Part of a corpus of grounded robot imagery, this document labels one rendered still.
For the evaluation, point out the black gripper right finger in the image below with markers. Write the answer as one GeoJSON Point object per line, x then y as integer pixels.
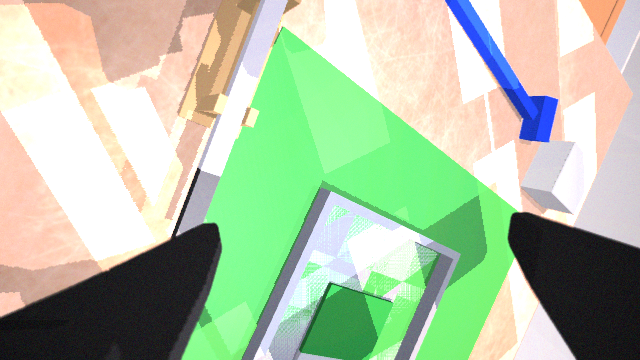
{"type": "Point", "coordinates": [587, 284]}

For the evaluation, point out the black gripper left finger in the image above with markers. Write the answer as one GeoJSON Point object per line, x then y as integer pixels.
{"type": "Point", "coordinates": [144, 308]}

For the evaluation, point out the white long bar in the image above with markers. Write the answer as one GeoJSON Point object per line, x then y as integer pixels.
{"type": "Point", "coordinates": [226, 126]}

